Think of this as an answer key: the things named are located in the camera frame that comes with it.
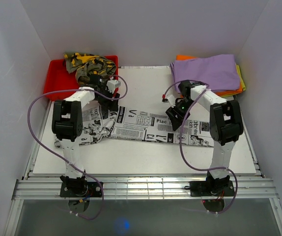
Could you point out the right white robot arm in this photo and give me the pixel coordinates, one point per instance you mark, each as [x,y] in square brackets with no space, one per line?
[225,127]

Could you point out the red plastic bin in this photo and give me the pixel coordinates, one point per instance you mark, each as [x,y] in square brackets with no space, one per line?
[59,79]

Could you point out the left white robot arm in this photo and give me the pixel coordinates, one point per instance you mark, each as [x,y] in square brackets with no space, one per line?
[67,125]

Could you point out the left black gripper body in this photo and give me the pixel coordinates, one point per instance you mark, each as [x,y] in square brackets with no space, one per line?
[104,92]

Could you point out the folded orange trousers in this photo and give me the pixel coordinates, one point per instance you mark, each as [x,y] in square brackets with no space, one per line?
[229,92]

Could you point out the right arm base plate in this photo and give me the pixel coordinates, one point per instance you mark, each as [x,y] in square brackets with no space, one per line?
[202,188]

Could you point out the aluminium mounting rail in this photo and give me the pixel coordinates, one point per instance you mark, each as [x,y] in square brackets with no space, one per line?
[142,188]

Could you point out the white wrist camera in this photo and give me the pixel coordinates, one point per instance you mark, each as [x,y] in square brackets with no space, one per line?
[171,99]
[113,85]

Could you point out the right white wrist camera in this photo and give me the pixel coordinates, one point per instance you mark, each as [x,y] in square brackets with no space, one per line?
[171,99]

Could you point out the folded purple trousers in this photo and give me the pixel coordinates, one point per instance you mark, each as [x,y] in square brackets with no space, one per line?
[205,73]

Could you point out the newspaper print trousers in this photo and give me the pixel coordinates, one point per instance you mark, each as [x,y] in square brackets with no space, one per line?
[134,125]

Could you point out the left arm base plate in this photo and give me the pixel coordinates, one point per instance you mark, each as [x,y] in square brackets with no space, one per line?
[95,189]

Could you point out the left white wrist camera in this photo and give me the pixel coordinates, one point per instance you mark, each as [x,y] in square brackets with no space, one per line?
[113,85]

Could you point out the camouflage trousers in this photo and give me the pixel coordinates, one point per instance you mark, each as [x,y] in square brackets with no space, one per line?
[84,65]

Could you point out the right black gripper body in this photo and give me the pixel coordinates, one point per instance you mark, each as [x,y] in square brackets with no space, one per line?
[181,109]

